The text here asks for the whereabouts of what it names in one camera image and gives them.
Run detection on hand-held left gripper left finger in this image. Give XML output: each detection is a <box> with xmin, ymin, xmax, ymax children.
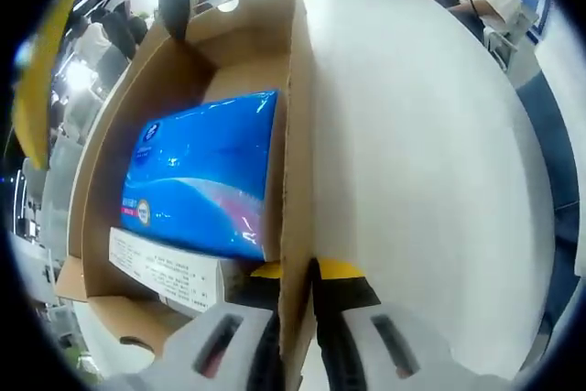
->
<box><xmin>103</xmin><ymin>261</ymin><xmax>283</xmax><ymax>391</ymax></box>

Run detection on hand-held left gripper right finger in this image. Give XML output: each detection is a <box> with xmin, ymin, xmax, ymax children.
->
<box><xmin>309</xmin><ymin>256</ymin><xmax>518</xmax><ymax>391</ymax></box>

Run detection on white medicine box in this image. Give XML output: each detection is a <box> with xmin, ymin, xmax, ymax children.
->
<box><xmin>107</xmin><ymin>226</ymin><xmax>226</xmax><ymax>315</ymax></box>

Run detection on brown cardboard shoe box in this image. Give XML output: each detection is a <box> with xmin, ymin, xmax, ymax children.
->
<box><xmin>53</xmin><ymin>0</ymin><xmax>318</xmax><ymax>367</ymax></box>

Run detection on blue tissue pack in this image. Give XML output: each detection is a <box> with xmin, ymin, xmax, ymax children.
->
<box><xmin>119</xmin><ymin>89</ymin><xmax>281</xmax><ymax>262</ymax></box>

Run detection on white office chair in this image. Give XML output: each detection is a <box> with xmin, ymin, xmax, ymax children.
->
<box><xmin>483</xmin><ymin>13</ymin><xmax>539</xmax><ymax>72</ymax></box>

